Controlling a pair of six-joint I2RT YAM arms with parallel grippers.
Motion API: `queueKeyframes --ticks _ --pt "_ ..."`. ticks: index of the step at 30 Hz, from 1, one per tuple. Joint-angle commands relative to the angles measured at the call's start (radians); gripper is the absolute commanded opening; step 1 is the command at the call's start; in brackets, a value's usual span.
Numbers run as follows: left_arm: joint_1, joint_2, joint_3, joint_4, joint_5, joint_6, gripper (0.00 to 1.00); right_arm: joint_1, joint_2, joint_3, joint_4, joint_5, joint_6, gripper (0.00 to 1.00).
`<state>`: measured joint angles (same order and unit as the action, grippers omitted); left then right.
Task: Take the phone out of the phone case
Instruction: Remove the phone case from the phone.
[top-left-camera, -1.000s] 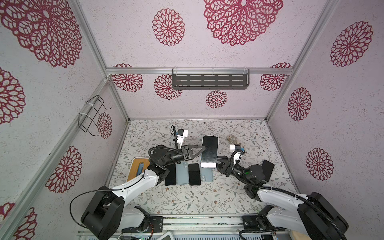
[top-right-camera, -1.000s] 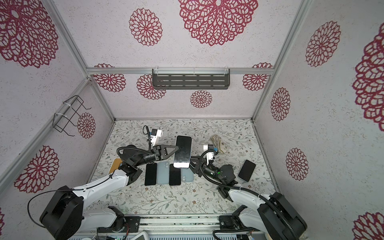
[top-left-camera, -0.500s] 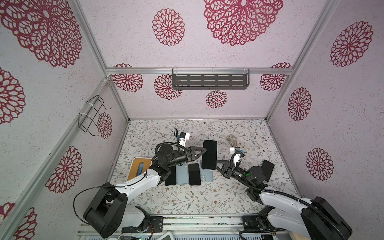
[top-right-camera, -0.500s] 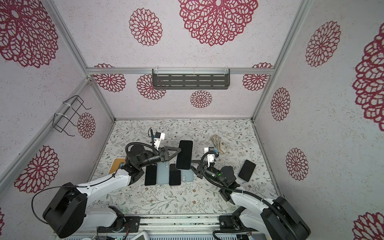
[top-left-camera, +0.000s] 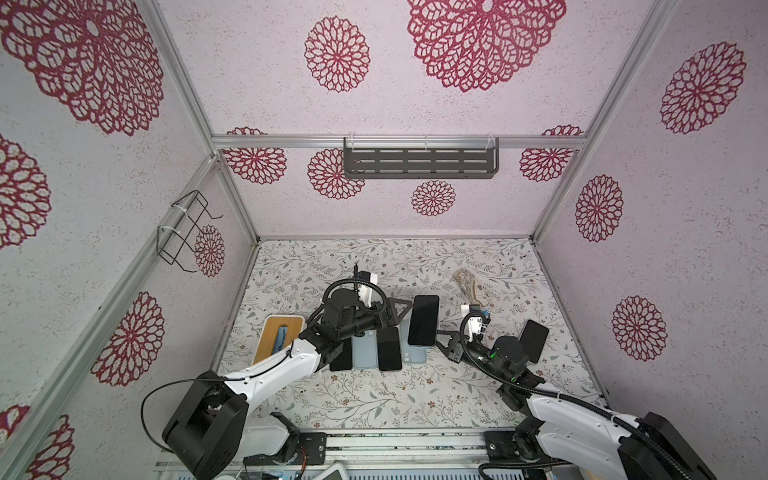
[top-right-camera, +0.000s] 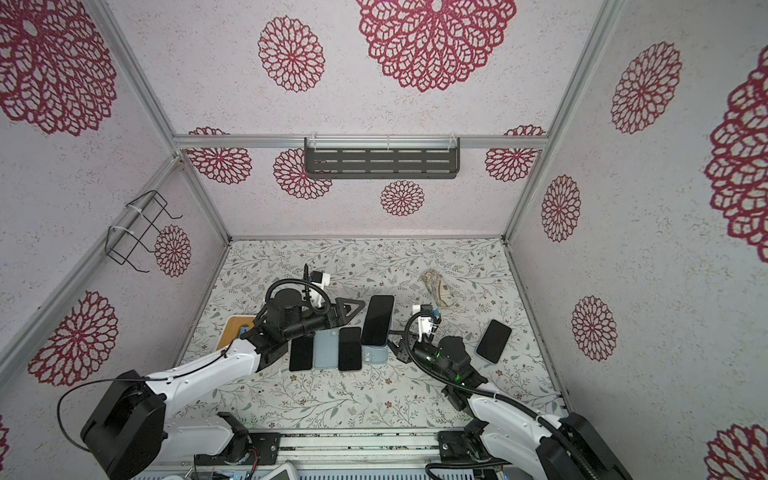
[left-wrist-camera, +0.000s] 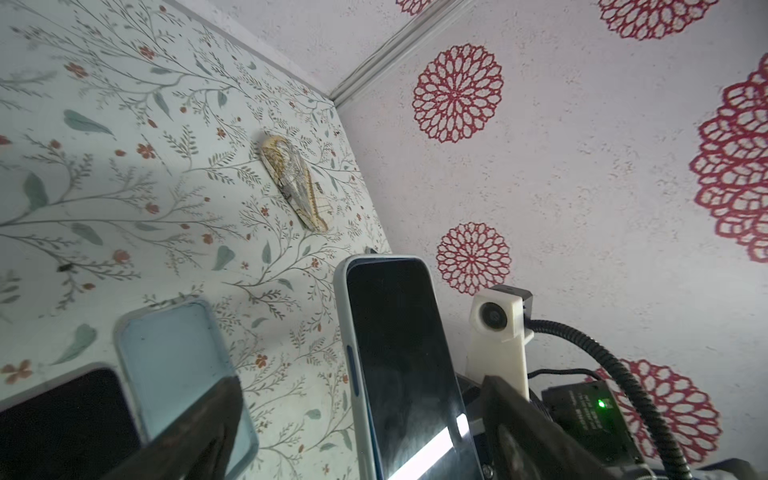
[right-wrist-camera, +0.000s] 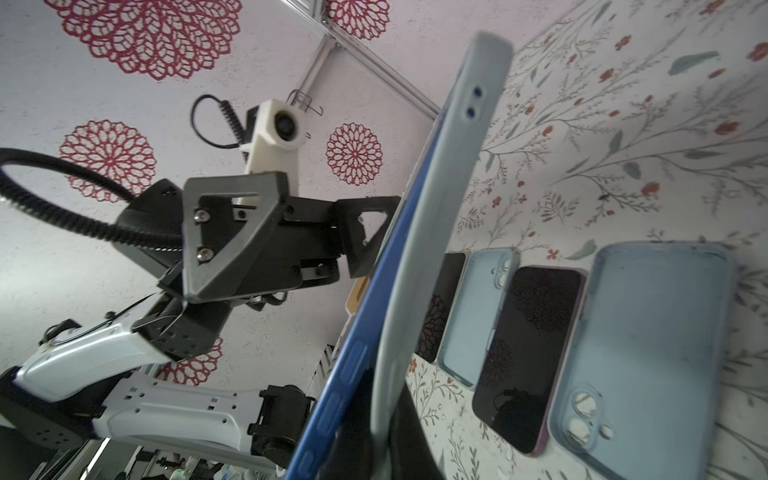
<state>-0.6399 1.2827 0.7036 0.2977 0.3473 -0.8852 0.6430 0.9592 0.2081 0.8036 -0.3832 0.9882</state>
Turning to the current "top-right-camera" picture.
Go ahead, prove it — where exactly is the black phone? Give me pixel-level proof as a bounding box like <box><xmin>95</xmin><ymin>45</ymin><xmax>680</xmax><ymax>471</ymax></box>
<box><xmin>475</xmin><ymin>319</ymin><xmax>512</xmax><ymax>364</ymax></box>
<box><xmin>361</xmin><ymin>295</ymin><xmax>395</xmax><ymax>347</ymax></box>

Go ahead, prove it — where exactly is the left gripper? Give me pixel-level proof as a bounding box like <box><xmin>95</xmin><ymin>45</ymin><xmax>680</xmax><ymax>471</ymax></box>
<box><xmin>286</xmin><ymin>297</ymin><xmax>366</xmax><ymax>343</ymax></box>

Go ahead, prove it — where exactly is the crumpled clear plastic bag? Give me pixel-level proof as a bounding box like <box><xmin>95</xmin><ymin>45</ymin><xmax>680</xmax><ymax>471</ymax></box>
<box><xmin>419</xmin><ymin>269</ymin><xmax>460</xmax><ymax>309</ymax></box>

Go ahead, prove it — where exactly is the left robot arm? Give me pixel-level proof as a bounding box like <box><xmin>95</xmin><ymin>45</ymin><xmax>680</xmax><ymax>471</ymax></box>
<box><xmin>80</xmin><ymin>279</ymin><xmax>365</xmax><ymax>479</ymax></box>

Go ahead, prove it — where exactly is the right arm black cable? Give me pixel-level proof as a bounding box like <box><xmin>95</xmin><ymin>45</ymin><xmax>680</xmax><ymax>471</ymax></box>
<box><xmin>401</xmin><ymin>311</ymin><xmax>601</xmax><ymax>480</ymax></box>

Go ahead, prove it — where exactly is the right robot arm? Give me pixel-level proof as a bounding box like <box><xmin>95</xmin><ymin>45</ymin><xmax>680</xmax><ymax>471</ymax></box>
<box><xmin>388</xmin><ymin>333</ymin><xmax>631</xmax><ymax>479</ymax></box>

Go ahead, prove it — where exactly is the grey metal wall shelf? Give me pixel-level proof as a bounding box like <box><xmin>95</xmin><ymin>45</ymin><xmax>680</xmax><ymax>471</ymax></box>
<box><xmin>303</xmin><ymin>137</ymin><xmax>461</xmax><ymax>180</ymax></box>

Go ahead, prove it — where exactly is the white wooden-top tissue box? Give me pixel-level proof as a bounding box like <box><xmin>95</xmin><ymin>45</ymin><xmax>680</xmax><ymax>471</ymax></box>
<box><xmin>216</xmin><ymin>315</ymin><xmax>255</xmax><ymax>350</ymax></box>

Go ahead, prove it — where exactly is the black wire wall rack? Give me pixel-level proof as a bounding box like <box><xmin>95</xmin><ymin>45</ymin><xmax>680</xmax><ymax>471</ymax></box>
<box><xmin>103</xmin><ymin>189</ymin><xmax>182</xmax><ymax>274</ymax></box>

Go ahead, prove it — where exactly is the pale green phone case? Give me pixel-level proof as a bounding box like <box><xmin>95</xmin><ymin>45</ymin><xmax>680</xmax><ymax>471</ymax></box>
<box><xmin>313</xmin><ymin>329</ymin><xmax>339</xmax><ymax>370</ymax></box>
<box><xmin>362</xmin><ymin>345</ymin><xmax>389</xmax><ymax>365</ymax></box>

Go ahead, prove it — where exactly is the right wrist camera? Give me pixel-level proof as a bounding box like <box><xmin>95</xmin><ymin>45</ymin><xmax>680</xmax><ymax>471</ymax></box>
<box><xmin>412</xmin><ymin>304</ymin><xmax>441</xmax><ymax>338</ymax></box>

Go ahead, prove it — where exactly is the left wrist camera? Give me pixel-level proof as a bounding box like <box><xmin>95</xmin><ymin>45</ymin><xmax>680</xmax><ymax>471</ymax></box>
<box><xmin>308</xmin><ymin>270</ymin><xmax>330</xmax><ymax>294</ymax></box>

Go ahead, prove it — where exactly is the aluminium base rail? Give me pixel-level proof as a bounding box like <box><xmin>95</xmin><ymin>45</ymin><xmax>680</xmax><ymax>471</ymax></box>
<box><xmin>143</xmin><ymin>427</ymin><xmax>541</xmax><ymax>480</ymax></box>

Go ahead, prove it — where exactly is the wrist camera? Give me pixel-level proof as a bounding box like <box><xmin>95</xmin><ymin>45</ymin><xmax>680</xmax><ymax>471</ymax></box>
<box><xmin>308</xmin><ymin>270</ymin><xmax>330</xmax><ymax>294</ymax></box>
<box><xmin>412</xmin><ymin>304</ymin><xmax>441</xmax><ymax>338</ymax></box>

